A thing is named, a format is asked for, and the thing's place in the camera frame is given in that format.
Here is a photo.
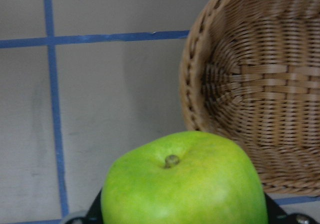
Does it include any woven wicker basket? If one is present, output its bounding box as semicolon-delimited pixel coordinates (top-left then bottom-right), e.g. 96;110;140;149
179;0;320;196

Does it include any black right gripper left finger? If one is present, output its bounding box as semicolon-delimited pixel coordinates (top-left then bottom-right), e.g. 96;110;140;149
84;190;103;224

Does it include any green apple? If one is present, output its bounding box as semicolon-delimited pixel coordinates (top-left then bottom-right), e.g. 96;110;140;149
101;131;268;224

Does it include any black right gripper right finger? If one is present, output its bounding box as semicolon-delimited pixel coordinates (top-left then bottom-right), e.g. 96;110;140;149
264;193;287;224

